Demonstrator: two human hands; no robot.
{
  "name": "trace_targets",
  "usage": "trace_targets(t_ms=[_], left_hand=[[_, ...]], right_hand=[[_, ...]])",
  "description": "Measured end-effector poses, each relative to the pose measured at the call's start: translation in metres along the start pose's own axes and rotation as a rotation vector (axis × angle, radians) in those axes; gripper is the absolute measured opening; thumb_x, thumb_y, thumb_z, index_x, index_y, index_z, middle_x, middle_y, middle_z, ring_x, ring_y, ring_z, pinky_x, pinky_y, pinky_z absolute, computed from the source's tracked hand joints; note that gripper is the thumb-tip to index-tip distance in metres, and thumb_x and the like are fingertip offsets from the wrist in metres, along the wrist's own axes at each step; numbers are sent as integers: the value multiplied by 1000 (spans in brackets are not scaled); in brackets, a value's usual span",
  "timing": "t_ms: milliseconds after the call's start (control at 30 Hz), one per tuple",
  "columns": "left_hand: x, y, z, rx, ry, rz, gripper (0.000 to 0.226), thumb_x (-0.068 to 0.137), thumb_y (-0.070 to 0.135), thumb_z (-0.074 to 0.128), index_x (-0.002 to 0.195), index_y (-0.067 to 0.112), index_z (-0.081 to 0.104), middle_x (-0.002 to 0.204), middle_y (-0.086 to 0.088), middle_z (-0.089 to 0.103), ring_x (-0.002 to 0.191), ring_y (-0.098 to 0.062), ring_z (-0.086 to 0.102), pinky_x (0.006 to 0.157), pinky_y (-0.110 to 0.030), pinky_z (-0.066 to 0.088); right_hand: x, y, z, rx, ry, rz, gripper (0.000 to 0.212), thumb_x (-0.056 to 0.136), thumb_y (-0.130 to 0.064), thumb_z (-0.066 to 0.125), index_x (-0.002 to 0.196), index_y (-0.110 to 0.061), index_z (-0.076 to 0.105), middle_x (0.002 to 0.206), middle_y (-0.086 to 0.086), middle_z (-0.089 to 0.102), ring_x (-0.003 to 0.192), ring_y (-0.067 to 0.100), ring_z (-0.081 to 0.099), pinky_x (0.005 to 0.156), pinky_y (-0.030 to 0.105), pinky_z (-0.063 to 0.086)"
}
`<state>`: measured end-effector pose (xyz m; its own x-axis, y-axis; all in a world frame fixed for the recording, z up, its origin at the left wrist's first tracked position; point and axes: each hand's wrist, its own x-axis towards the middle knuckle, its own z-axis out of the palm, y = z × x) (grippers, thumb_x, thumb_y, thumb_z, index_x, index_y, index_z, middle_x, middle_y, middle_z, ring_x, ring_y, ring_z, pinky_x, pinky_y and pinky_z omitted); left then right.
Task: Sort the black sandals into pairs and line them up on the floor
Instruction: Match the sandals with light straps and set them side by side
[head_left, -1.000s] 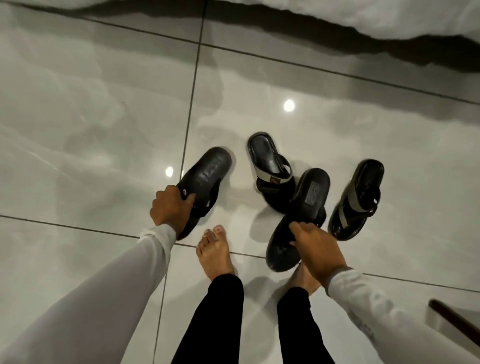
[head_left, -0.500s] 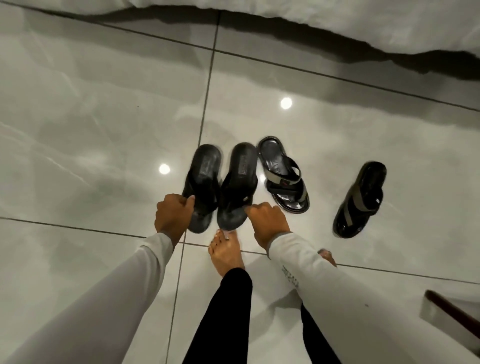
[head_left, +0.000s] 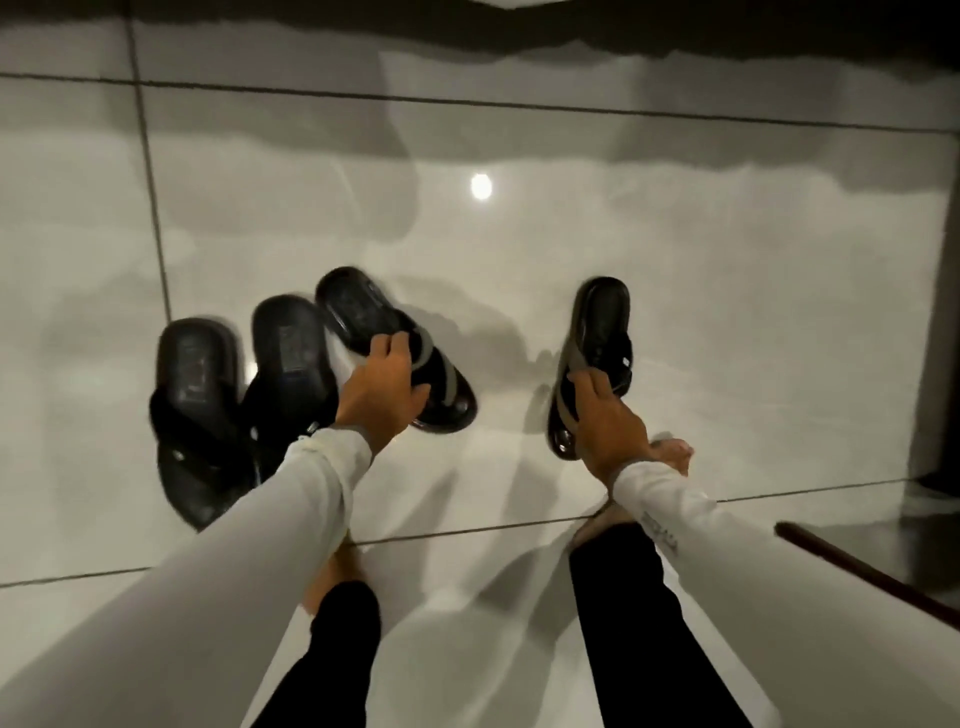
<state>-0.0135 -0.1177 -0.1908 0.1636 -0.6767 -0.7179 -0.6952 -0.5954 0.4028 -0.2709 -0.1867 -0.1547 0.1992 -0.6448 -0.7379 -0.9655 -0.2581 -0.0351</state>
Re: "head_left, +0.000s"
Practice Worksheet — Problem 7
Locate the person's right hand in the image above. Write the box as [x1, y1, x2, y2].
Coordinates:
[565, 367, 654, 486]

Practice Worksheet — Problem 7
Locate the person's left hand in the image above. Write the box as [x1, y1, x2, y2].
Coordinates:
[336, 332, 433, 456]

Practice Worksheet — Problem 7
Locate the black sandal with grey straps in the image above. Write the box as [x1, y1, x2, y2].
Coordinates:
[546, 276, 636, 461]
[314, 265, 479, 435]

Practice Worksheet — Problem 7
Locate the person's right forearm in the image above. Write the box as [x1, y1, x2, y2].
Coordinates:
[610, 459, 960, 728]

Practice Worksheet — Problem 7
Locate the person's left forearm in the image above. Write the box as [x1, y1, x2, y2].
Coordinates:
[0, 426, 375, 728]

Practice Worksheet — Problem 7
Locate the person's right foot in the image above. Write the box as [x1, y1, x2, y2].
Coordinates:
[572, 433, 696, 558]

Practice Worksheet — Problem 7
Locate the person's foot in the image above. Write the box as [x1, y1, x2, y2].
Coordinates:
[302, 538, 370, 615]
[572, 433, 696, 558]

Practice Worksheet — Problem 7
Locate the plain black sandal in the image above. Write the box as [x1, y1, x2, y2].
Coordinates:
[148, 317, 253, 531]
[241, 294, 340, 485]

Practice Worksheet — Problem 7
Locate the person's left foot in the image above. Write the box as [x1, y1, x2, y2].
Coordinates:
[302, 538, 370, 615]

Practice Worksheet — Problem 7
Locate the person's right leg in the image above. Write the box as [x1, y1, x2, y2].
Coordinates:
[567, 521, 753, 728]

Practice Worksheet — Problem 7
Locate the person's leg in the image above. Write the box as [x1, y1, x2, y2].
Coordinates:
[250, 579, 384, 728]
[567, 521, 753, 728]

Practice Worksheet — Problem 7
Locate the person's left leg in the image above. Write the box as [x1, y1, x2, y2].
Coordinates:
[250, 579, 384, 728]

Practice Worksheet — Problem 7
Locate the dark furniture panel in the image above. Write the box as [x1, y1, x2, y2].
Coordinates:
[906, 71, 960, 498]

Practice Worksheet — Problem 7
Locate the dark wooden rail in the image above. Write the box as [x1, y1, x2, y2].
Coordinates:
[774, 522, 960, 625]

